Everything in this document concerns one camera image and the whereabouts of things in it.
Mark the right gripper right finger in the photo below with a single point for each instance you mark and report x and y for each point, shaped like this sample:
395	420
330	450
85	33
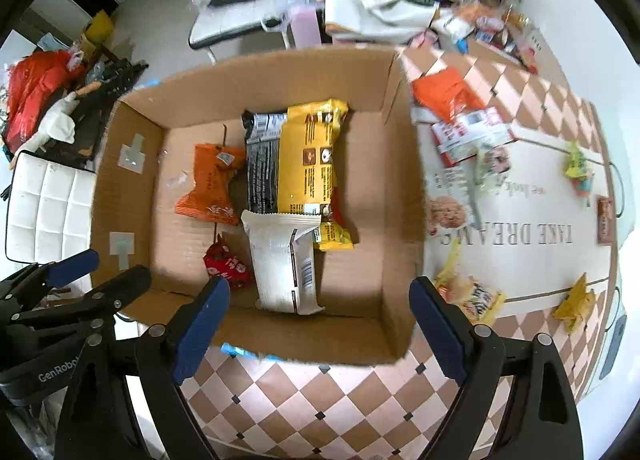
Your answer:
540	420

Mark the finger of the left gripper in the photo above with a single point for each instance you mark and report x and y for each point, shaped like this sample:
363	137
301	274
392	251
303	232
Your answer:
100	303
75	262

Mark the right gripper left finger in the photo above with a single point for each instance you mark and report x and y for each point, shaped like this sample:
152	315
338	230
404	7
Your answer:
98	420

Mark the small red snack packet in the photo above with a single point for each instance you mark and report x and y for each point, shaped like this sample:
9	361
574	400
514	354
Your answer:
220	261

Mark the egg biscuit snack bag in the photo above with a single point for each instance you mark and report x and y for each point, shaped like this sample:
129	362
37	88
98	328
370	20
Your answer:
478	302

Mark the orange snack bag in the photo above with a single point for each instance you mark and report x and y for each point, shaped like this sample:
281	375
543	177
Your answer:
214	167

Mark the small yellow snack bag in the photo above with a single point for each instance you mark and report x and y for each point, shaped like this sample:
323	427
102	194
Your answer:
577	307
332	236

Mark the yellow black noodle pack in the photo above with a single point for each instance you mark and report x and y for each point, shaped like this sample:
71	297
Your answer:
290	164

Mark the red white snack pack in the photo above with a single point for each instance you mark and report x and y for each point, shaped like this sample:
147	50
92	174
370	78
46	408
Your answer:
459	140

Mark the orange chip bag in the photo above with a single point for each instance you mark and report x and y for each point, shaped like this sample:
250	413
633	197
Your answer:
446	94

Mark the cardboard box of snacks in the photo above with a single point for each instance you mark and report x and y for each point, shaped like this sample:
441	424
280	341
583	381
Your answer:
522	48

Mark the pile of snacks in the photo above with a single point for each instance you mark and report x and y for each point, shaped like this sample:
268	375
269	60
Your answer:
457	20

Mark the white chair near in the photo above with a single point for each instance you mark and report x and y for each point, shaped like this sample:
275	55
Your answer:
49	211

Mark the white goose plush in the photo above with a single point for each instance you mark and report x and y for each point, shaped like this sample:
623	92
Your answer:
56	123

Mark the red plastic bag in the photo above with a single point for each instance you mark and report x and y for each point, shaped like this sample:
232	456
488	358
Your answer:
32	82

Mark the brown red small packet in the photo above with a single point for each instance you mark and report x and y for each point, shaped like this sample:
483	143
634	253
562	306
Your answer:
605	220

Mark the open cardboard box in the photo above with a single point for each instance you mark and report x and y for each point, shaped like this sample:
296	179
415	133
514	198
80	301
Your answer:
146	167

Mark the cookie picture snack pack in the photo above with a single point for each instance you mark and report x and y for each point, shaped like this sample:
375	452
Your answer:
449	201

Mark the green candy bag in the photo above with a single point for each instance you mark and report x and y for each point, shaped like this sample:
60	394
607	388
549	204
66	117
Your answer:
577	170

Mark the yellow bag on floor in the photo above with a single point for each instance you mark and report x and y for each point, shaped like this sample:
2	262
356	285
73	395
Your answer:
99	29

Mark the pink suitcase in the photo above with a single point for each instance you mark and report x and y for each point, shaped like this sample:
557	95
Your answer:
304	27

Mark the white cloth bag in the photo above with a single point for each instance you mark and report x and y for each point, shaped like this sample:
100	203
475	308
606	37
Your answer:
394	21

